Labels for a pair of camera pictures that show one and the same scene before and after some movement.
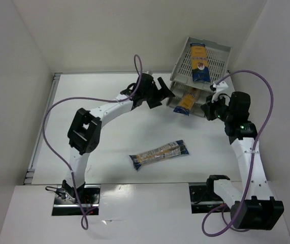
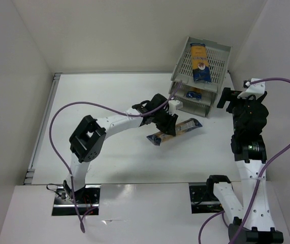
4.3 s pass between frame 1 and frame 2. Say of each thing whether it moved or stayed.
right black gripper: moved
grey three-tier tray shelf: stayed
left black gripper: moved
